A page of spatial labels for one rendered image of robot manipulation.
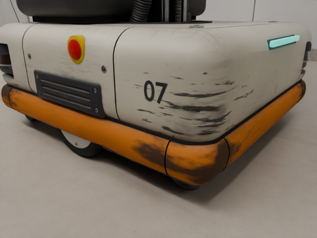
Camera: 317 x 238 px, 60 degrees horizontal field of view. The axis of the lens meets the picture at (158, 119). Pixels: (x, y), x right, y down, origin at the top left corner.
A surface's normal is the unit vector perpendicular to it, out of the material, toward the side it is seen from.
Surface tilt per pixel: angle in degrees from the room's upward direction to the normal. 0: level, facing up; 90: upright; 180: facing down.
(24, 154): 0
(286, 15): 90
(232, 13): 90
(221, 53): 61
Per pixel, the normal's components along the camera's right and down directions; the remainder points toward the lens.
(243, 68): 0.78, 0.22
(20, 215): 0.00, -0.93
